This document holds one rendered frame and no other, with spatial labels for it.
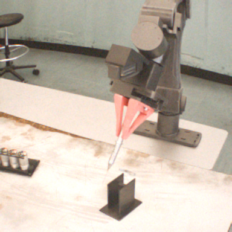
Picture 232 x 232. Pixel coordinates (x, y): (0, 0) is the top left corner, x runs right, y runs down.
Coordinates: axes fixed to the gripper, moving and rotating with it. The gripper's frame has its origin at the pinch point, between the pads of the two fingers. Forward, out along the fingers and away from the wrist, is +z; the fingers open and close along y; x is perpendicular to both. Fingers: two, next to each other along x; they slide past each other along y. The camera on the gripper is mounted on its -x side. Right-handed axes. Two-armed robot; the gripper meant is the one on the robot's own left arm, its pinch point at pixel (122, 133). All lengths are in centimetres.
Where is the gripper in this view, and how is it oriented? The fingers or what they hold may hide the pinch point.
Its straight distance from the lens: 75.5
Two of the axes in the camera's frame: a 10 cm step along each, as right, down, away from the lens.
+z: -3.7, 9.3, -0.1
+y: 7.7, 3.0, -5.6
